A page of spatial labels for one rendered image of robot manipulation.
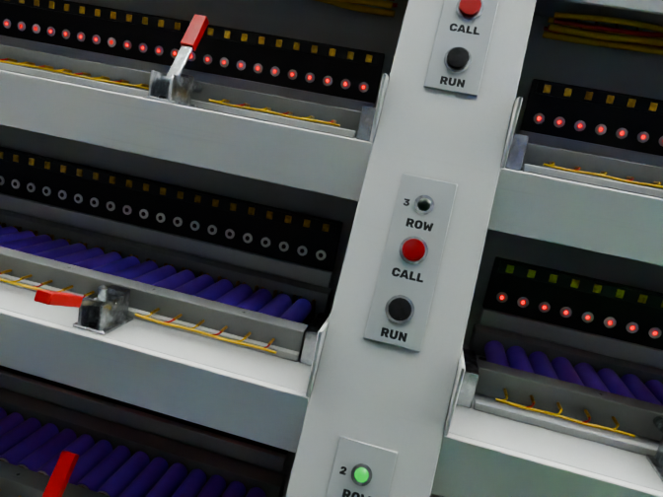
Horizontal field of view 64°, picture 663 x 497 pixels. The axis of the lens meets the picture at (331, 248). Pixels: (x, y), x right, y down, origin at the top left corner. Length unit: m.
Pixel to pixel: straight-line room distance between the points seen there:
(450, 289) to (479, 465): 0.12
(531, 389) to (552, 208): 0.14
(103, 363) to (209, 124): 0.20
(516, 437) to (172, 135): 0.35
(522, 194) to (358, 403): 0.19
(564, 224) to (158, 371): 0.31
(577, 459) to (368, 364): 0.15
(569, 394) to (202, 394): 0.28
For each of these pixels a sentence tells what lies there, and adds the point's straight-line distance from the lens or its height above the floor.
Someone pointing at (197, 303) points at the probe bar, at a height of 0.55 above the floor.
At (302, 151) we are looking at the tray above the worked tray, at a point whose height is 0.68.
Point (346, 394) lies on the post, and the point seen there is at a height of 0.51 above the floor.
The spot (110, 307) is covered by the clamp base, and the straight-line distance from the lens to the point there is 0.45.
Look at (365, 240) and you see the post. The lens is 0.38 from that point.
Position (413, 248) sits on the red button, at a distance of 0.38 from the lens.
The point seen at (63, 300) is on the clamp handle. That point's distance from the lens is 0.40.
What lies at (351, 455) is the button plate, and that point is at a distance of 0.39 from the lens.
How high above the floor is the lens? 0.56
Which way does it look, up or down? 7 degrees up
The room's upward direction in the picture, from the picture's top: 14 degrees clockwise
